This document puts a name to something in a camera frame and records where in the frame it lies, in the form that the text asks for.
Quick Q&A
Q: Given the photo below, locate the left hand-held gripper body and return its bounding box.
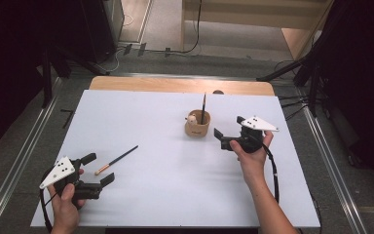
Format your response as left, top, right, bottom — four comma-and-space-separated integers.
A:
38, 156, 104, 201

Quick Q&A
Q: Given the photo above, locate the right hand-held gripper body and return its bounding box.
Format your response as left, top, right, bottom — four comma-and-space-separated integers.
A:
220, 115, 281, 154

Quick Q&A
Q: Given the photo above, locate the tan holder with animal figure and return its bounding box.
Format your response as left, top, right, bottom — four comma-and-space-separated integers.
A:
184, 109, 211, 137

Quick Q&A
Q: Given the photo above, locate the dark makeup brush gold ferrule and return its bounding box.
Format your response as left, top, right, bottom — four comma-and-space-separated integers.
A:
93, 144, 139, 176
200, 92, 207, 126

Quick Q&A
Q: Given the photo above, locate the person's right hand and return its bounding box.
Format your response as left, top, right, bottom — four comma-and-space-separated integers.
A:
229, 130, 275, 183

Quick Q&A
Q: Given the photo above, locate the person's left hand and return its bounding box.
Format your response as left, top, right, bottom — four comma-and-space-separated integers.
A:
47, 182, 87, 230

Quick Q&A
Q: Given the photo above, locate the white table board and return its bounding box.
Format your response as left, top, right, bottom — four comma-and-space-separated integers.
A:
30, 89, 321, 228

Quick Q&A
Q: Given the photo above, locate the wooden table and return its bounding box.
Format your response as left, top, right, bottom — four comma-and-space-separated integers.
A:
89, 75, 276, 97

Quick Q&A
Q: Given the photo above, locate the black metal stand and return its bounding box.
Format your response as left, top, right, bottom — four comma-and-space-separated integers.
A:
256, 0, 339, 119
41, 44, 111, 109

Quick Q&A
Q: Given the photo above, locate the beige wooden desk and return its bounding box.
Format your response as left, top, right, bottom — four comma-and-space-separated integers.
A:
180, 0, 335, 61

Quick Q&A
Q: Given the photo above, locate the black cabinet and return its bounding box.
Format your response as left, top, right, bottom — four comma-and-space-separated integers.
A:
79, 0, 125, 63

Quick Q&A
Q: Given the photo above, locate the black curtain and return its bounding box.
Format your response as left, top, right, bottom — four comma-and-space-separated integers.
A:
318, 0, 374, 193

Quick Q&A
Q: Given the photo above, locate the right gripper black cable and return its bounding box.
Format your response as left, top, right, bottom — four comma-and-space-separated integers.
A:
261, 142, 281, 205

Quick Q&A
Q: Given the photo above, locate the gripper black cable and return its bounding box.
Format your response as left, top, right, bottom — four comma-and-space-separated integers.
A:
261, 142, 281, 205
39, 187, 55, 234

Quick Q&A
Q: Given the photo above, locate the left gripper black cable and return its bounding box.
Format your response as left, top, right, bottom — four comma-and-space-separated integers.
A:
39, 187, 55, 234

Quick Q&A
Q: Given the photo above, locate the metal floor rail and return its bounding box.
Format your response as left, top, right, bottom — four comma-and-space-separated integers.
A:
0, 77, 63, 234
300, 97, 368, 234

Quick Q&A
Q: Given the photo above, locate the black hanging cable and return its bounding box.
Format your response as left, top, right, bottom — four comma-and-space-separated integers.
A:
149, 0, 205, 56

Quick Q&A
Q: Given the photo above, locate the white floor cable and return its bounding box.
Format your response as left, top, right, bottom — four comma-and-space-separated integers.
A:
102, 13, 134, 73

